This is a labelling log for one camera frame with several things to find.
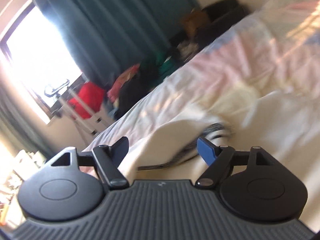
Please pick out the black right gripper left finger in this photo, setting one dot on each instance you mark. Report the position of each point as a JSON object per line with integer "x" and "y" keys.
{"x": 72, "y": 184}

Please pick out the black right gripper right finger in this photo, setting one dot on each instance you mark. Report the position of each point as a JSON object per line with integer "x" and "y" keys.
{"x": 251, "y": 184}

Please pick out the pile of clothes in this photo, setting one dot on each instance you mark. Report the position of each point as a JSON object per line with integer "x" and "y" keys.
{"x": 140, "y": 79}

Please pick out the white drying rack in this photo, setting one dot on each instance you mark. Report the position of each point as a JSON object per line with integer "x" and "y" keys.
{"x": 71, "y": 112}

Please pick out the red fabric on rack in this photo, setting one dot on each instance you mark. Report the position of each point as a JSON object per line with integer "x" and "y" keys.
{"x": 92, "y": 95}

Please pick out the pink and cream bed duvet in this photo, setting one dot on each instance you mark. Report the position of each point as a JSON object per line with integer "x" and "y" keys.
{"x": 258, "y": 84}

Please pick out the bright window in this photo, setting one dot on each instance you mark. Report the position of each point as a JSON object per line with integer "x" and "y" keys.
{"x": 38, "y": 61}

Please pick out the dark teal right curtain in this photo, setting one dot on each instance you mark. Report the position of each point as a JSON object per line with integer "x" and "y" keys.
{"x": 105, "y": 37}

